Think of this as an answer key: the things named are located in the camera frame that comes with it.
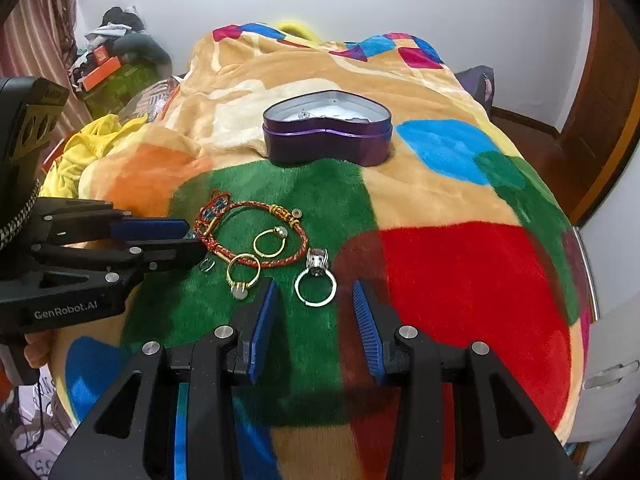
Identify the white plastic furniture panel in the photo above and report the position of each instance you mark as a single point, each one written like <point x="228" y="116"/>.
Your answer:
<point x="612" y="375"/>

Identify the orange box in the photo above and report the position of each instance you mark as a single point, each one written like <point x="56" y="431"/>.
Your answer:
<point x="97" y="74"/>

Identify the striped curtain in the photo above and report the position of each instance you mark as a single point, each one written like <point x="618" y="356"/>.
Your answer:
<point x="35" y="25"/>

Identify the purple heart-shaped tin box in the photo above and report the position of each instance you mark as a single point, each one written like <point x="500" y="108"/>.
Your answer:
<point x="325" y="137"/>

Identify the pile of dark clothes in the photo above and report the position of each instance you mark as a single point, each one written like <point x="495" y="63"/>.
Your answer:
<point x="125" y="27"/>

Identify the green box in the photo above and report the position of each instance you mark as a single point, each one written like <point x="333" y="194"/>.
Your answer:
<point x="120" y="85"/>

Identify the colourful patchwork plush blanket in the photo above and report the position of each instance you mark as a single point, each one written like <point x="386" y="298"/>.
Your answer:
<point x="450" y="285"/>

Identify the dark purple bag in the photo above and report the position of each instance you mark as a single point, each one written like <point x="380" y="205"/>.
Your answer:
<point x="480" y="85"/>

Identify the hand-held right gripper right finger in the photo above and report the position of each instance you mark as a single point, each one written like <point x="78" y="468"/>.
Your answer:
<point x="366" y="327"/>

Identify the yellow pillow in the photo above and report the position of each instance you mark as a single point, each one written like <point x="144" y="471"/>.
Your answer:
<point x="299" y="29"/>

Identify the printed white paper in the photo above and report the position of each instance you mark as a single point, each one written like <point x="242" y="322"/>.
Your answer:
<point x="35" y="425"/>

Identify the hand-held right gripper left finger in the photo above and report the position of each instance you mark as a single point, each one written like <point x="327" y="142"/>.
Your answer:
<point x="264" y="327"/>

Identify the person's left hand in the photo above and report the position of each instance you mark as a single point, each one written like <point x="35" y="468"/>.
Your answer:
<point x="37" y="352"/>

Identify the brown wooden door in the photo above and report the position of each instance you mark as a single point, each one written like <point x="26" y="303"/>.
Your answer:
<point x="607" y="110"/>

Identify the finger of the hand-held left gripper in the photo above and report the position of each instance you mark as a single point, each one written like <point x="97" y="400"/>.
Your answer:
<point x="145" y="229"/>
<point x="165" y="255"/>

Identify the yellow cloth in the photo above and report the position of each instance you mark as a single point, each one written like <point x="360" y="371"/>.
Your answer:
<point x="95" y="140"/>

